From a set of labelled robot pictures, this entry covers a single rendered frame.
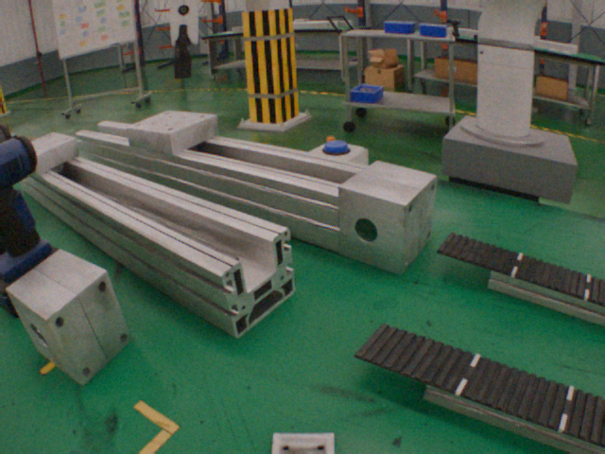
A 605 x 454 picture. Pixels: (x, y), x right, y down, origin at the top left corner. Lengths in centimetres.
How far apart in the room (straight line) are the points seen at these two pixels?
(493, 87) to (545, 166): 18
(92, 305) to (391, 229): 34
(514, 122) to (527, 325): 46
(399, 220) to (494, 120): 41
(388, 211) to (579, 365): 29
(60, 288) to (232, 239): 21
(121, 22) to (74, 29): 90
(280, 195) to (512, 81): 49
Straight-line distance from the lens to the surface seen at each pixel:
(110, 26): 613
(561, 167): 78
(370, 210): 51
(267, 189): 61
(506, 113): 84
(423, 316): 48
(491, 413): 39
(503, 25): 83
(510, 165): 79
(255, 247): 47
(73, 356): 44
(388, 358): 39
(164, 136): 74
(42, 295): 44
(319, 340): 45
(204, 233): 53
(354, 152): 73
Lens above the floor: 109
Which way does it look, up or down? 30 degrees down
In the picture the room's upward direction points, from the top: 4 degrees counter-clockwise
